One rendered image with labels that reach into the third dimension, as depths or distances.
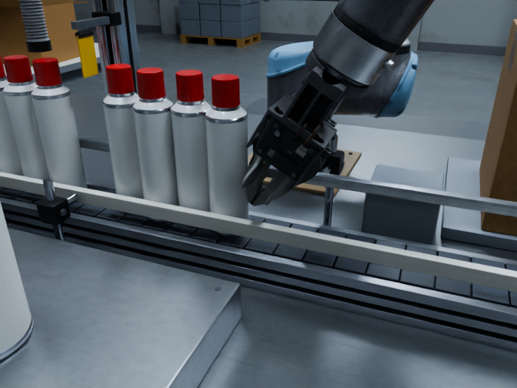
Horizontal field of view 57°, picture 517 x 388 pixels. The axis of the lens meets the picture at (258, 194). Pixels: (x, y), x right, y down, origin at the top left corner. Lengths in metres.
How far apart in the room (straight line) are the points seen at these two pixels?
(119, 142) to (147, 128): 0.06
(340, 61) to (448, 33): 7.05
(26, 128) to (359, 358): 0.55
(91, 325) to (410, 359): 0.33
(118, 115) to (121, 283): 0.22
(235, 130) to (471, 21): 7.00
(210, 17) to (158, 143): 7.00
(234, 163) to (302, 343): 0.22
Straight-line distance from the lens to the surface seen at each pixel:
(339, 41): 0.48
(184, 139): 0.61
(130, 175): 0.68
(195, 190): 0.63
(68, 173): 0.76
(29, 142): 0.78
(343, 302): 0.59
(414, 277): 0.59
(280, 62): 0.87
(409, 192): 0.60
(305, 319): 0.58
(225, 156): 0.58
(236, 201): 0.61
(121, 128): 0.66
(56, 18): 2.42
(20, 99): 0.76
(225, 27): 7.51
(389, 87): 0.87
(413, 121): 1.31
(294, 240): 0.58
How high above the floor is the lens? 1.21
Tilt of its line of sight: 26 degrees down
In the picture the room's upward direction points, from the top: straight up
